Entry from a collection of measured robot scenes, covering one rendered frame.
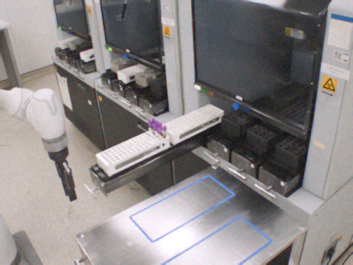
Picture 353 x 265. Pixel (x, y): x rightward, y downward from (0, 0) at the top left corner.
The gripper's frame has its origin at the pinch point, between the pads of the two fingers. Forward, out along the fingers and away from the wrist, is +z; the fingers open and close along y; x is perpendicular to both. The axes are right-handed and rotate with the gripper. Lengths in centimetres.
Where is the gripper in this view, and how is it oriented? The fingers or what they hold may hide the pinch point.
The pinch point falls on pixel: (69, 190)
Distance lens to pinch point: 141.1
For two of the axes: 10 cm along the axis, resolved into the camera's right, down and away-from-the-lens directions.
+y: -6.1, -3.9, 6.9
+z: 0.6, 8.5, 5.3
